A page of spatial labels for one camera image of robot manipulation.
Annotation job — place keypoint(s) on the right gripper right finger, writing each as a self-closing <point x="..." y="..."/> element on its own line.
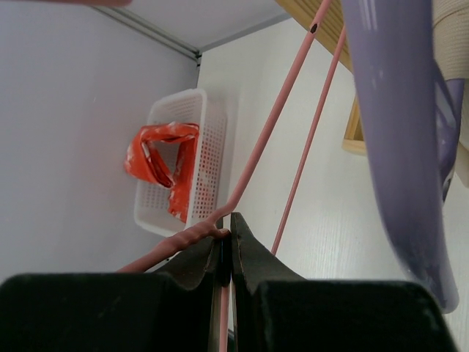
<point x="276" y="309"/>

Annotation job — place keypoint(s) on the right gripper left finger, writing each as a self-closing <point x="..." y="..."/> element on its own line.
<point x="175" y="308"/>

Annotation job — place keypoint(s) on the pink wire hanger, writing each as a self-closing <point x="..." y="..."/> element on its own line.
<point x="188" y="238"/>

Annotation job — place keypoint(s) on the red white patterned trousers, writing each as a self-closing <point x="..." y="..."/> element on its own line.
<point x="144" y="161"/>

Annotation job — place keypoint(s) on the purple hanger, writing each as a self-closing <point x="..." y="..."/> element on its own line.
<point x="411" y="130"/>

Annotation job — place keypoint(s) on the beige trousers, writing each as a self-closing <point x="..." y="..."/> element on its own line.
<point x="450" y="32"/>

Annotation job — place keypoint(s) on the white plastic basket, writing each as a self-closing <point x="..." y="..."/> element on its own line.
<point x="151" y="206"/>

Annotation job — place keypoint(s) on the wooden clothes rack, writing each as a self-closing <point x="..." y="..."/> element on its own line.
<point x="303" y="11"/>

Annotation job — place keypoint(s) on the aluminium corner frame post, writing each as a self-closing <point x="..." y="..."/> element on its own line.
<point x="150" y="30"/>

